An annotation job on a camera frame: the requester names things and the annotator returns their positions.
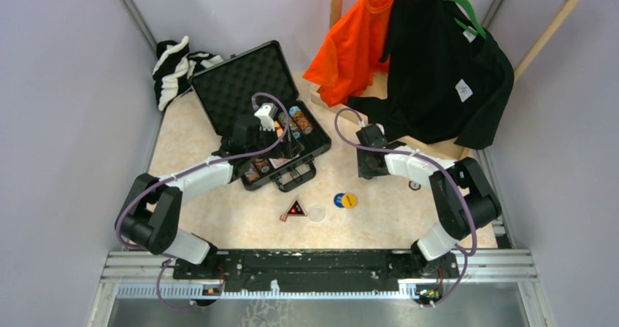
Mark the green clothes hanger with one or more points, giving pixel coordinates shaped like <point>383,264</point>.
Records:
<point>470,13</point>

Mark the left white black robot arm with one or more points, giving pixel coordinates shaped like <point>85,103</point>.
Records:
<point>150,216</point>

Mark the aluminium frame rail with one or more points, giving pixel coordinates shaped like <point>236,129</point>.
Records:
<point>140,275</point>

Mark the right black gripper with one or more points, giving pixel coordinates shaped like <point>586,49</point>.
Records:
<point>363,171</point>

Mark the black white striped cloth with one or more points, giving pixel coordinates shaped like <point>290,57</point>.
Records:
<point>176,65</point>

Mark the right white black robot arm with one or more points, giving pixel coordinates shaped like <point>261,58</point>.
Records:
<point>463,197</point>

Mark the orange t-shirt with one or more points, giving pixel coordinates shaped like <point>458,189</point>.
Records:
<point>349,56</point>

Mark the blue small blind button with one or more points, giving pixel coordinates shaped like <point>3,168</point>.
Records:
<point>338,200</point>

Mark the clear dealer button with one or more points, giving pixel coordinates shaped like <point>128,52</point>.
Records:
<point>317,214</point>

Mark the orange boxed card deck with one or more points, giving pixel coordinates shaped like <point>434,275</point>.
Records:
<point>279,129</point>

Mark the blue orange chip stack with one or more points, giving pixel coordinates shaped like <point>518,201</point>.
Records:
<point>251,175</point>

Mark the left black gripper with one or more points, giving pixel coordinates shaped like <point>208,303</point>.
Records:
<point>290,149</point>

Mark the green orange chip stack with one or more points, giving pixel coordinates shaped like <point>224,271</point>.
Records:
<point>292,127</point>

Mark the purple black chip stack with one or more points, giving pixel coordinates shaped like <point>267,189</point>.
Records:
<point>262,165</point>

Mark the red yellow chip stack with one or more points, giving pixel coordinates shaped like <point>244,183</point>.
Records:
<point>301,120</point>

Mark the black red triangle token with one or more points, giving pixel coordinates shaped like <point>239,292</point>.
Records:
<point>295,209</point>

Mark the orange black 100 chip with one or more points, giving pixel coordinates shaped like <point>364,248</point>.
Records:
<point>414,186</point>

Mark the red playing card deck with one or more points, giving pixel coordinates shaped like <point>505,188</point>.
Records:
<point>278,162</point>

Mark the yellow big blind button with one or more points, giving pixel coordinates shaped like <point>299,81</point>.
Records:
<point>348,200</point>

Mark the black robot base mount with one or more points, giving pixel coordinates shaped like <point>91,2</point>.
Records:
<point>319,271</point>

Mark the black t-shirt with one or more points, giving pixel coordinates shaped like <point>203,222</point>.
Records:
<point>446,80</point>

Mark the black poker set case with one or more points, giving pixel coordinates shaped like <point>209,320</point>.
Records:
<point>225,91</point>

